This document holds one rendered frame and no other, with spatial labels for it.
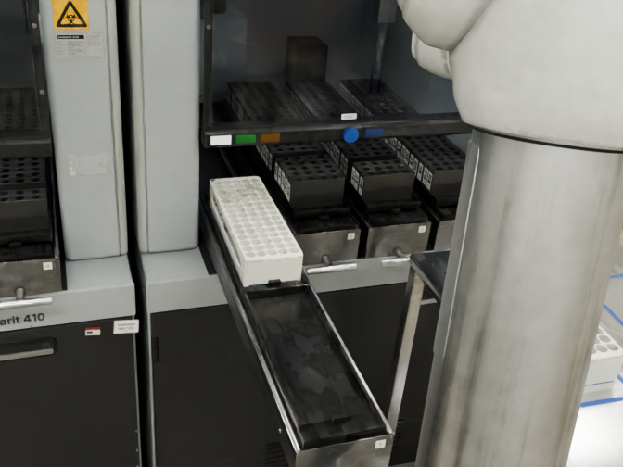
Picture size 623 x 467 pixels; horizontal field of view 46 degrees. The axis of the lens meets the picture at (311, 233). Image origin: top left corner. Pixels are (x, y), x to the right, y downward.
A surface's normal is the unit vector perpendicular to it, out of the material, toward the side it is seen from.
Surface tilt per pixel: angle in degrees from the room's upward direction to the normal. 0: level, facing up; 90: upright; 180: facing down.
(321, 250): 90
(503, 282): 76
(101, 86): 90
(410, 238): 90
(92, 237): 90
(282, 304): 0
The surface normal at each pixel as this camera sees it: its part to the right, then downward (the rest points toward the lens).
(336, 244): 0.31, 0.51
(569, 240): 0.06, 0.26
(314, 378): 0.08, -0.86
